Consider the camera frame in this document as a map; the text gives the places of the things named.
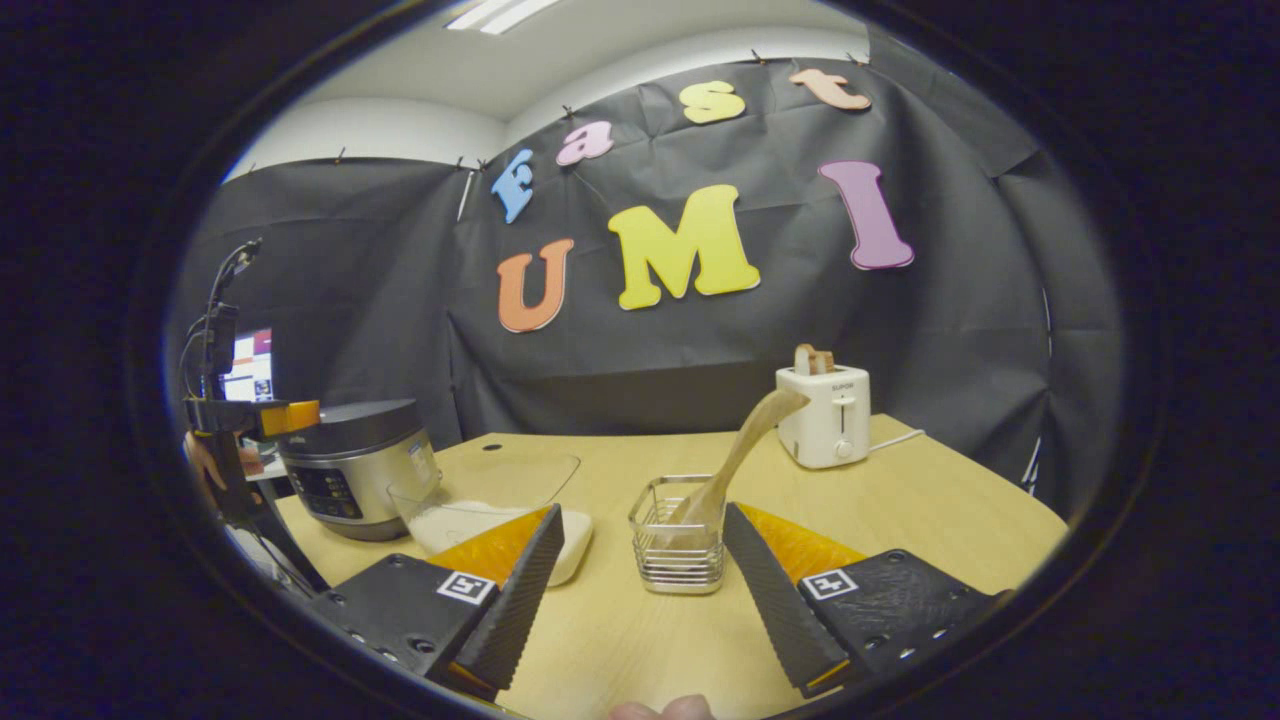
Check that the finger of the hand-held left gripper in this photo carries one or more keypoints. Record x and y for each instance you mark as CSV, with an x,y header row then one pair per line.
x,y
292,416

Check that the silver black rice cooker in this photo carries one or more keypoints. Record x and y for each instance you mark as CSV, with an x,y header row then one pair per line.
x,y
355,470

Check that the bread slice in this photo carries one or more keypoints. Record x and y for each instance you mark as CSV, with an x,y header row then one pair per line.
x,y
812,360

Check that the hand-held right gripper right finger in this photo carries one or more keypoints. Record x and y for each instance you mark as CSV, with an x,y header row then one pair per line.
x,y
765,585

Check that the wooden spoon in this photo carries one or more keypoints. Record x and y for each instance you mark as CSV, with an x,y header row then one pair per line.
x,y
745,445

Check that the ceiling light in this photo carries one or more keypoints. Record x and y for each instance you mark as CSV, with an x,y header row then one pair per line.
x,y
500,14

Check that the clear box of rice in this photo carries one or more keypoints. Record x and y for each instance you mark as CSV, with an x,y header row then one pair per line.
x,y
470,515

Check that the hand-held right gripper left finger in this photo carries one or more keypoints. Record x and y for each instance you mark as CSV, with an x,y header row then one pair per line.
x,y
525,585

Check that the white toaster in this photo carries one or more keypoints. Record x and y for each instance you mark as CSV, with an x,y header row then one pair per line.
x,y
825,420

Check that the computer monitor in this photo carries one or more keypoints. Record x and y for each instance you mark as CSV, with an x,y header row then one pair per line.
x,y
255,370

